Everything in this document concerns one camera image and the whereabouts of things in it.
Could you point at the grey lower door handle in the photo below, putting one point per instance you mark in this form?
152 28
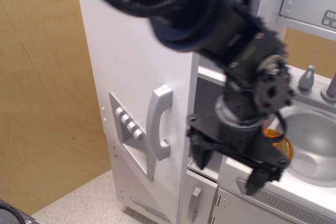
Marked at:
193 206

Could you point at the orange transparent pot lid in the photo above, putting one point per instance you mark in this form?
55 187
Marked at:
284 146

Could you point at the white toy fridge door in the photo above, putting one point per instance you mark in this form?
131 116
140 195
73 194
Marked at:
128 61

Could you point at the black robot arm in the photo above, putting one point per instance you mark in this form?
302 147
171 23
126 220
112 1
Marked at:
257 78

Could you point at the white toy kitchen counter unit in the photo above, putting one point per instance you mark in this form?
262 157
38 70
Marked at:
288 201

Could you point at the silver toy sink basin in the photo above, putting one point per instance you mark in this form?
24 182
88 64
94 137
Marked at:
312 135

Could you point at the white lower freezer door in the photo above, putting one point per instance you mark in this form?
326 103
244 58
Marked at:
205 205

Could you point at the grey ice dispenser panel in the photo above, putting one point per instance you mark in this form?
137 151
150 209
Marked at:
132 138

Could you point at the dark object bottom left corner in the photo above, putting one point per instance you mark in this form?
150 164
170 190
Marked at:
11 215

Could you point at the grey fridge door handle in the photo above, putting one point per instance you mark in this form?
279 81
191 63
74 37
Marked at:
161 100

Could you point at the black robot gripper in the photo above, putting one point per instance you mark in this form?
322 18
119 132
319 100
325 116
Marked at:
242 141

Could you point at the white toy microwave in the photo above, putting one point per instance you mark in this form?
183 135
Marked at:
316 17

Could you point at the grey toy faucet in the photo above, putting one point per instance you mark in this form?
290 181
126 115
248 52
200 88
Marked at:
311 91

